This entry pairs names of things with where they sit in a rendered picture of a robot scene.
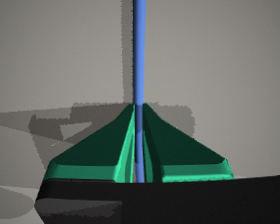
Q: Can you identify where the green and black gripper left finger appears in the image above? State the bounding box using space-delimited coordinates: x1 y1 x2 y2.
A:
42 104 135 183

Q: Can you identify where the blue cable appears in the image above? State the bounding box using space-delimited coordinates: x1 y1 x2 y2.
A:
133 0 146 183

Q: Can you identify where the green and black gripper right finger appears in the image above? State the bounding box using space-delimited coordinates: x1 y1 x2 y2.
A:
142 103 235 182

